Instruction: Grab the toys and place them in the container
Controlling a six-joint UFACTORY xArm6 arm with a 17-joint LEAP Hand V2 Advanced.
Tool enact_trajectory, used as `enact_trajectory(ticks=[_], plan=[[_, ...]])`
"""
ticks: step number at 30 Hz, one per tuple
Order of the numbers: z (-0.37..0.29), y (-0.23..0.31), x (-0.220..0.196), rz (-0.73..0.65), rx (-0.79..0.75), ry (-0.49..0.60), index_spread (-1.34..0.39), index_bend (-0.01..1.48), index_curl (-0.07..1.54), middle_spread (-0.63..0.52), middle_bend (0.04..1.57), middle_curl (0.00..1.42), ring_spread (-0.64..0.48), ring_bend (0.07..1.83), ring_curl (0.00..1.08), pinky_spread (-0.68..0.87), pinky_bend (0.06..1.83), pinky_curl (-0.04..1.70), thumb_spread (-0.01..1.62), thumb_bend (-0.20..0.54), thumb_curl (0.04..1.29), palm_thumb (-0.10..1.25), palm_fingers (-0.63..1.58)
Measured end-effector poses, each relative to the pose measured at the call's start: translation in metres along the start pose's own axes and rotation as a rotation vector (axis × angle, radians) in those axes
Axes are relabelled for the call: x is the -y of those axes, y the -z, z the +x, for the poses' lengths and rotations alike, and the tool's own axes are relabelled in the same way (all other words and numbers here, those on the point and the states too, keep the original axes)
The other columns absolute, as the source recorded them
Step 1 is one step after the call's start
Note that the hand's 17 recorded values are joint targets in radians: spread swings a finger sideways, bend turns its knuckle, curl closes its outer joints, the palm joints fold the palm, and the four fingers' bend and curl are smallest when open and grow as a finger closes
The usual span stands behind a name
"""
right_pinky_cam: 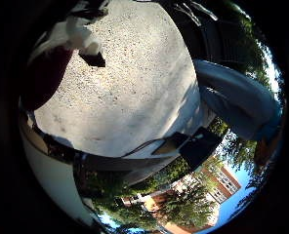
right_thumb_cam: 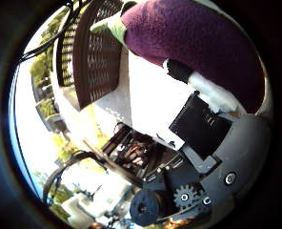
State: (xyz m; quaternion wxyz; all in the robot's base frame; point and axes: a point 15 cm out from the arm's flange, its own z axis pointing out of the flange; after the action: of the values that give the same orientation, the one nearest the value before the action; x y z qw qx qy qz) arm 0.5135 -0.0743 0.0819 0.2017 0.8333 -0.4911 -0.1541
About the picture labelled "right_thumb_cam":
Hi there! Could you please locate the purple eggplant plush toy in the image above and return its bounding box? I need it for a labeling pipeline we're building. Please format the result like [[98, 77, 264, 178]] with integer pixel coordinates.
[[89, 0, 267, 115]]

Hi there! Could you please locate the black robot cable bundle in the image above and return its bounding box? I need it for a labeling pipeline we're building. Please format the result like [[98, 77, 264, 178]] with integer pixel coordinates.
[[41, 150, 109, 206]]

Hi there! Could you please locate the black plastic slotted basket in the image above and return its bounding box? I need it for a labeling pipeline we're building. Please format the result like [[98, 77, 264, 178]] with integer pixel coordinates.
[[55, 0, 130, 111]]

